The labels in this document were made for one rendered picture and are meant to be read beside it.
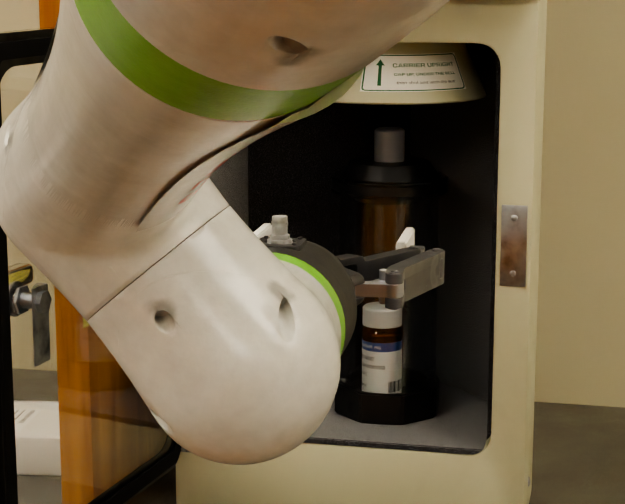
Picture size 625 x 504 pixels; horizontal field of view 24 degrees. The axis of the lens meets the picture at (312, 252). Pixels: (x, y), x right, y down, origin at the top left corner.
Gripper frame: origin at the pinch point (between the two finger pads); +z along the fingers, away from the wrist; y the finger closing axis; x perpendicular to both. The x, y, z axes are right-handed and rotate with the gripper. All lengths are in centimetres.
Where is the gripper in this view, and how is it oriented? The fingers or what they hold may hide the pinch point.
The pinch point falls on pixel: (334, 248)
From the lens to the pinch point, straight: 113.3
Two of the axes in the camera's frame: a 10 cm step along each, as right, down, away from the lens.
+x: 0.0, 9.8, 1.9
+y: -9.9, -0.3, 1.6
